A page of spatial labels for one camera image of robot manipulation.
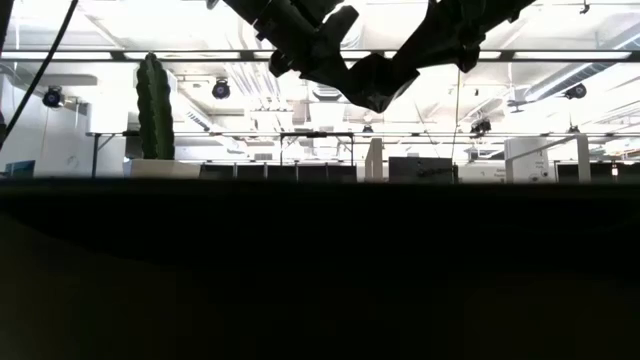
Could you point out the black post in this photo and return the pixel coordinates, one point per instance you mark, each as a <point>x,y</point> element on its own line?
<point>95,160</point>

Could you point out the black overhead light bar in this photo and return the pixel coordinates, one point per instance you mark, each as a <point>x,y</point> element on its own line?
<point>246,55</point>

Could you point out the white perforated metal rack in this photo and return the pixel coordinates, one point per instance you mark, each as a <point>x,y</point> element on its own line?
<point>374,160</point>

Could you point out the white hexagonal plant pot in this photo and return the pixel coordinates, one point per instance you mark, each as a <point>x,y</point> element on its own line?
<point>160,170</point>

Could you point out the green cactus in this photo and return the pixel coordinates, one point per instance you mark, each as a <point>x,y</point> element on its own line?
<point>156,110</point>

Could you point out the dark grey monitor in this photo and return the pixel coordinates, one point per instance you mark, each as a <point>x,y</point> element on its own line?
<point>420,170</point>

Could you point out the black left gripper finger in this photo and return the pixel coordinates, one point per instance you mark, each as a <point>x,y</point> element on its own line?
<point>342,27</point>
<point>325,67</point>

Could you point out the blue screen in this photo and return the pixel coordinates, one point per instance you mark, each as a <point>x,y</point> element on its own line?
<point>20,169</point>

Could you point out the white cabinet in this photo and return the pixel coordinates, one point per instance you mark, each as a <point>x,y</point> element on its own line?
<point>520,170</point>

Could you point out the black partition panels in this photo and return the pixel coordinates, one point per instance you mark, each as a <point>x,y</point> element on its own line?
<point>565,173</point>
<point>280,173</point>

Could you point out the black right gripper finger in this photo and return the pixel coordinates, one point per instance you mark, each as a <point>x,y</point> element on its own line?
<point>417,45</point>
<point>437,55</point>

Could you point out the black ceiling spotlight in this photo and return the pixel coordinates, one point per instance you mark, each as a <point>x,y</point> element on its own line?
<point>221,89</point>
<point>480,125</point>
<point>576,91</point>
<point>52,96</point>

